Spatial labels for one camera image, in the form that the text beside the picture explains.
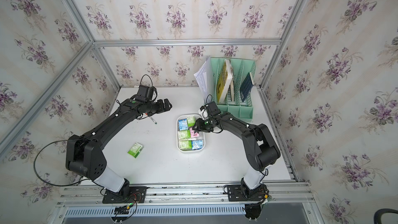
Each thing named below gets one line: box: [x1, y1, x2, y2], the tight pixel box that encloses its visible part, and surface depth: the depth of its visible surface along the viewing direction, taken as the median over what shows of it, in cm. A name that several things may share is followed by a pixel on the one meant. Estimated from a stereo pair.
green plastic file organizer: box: [209, 57, 257, 122], surface depth 106 cm
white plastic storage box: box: [176, 113, 206, 154], surface depth 90 cm
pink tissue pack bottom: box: [189, 127, 201, 139], surface depth 90 cm
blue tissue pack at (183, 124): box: [177, 118, 189, 131], surface depth 93 cm
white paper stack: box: [193, 56, 215, 103], surface depth 92 cm
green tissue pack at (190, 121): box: [186, 116, 196, 129], surface depth 95 cm
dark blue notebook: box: [239, 71, 255, 103], surface depth 107 cm
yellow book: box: [216, 59, 233, 105], surface depth 99 cm
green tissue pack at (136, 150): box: [127, 142, 145, 159], surface depth 88 cm
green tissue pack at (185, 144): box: [178, 140, 193, 151], surface depth 88 cm
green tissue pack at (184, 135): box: [177, 129, 192, 140], surface depth 90 cm
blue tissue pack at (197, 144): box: [191, 139, 204, 151], surface depth 88 cm
